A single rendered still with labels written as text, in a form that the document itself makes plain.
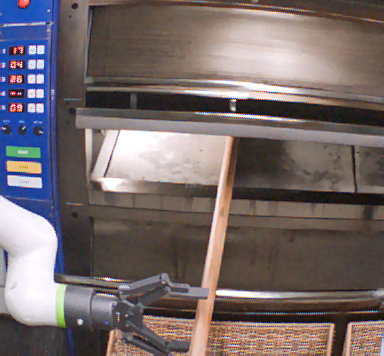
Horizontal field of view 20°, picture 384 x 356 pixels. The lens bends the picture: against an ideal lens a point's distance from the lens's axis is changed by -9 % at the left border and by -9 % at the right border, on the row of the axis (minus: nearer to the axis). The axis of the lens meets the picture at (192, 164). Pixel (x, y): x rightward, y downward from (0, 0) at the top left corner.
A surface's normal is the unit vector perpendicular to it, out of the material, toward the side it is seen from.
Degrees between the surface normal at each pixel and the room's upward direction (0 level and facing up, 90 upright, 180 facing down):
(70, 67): 90
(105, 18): 70
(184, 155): 0
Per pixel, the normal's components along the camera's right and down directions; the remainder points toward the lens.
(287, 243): -0.08, 0.12
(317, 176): 0.02, -0.89
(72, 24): -0.10, 0.46
